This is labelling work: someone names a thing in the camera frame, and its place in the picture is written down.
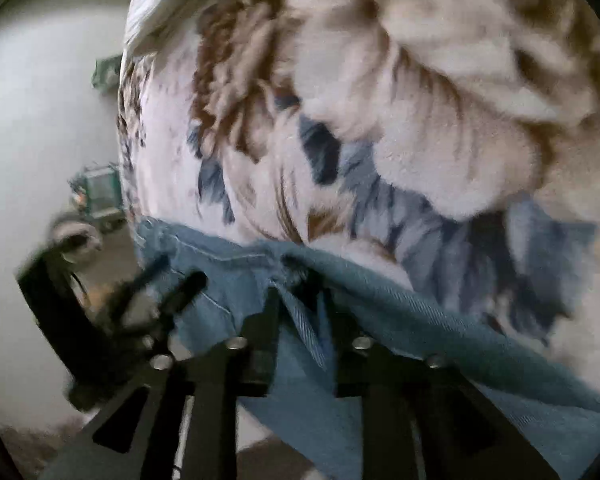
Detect green crate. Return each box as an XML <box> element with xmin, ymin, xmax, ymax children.
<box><xmin>92</xmin><ymin>54</ymin><xmax>125</xmax><ymax>96</ymax></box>
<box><xmin>69</xmin><ymin>162</ymin><xmax>127</xmax><ymax>233</ymax></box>

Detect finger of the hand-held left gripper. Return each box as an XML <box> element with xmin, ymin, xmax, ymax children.
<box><xmin>122</xmin><ymin>255</ymin><xmax>170</xmax><ymax>295</ymax></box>
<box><xmin>156</xmin><ymin>271</ymin><xmax>208</xmax><ymax>322</ymax></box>

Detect floral printed blanket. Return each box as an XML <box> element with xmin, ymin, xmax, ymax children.
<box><xmin>116</xmin><ymin>0</ymin><xmax>600</xmax><ymax>378</ymax></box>

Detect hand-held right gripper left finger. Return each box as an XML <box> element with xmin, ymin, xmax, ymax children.
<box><xmin>40</xmin><ymin>296</ymin><xmax>283</xmax><ymax>480</ymax></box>

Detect blue denim pants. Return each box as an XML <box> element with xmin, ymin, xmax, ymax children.
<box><xmin>132</xmin><ymin>217</ymin><xmax>600</xmax><ymax>480</ymax></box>

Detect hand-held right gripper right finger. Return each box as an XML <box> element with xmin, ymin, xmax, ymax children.
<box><xmin>300</xmin><ymin>275</ymin><xmax>562</xmax><ymax>480</ymax></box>

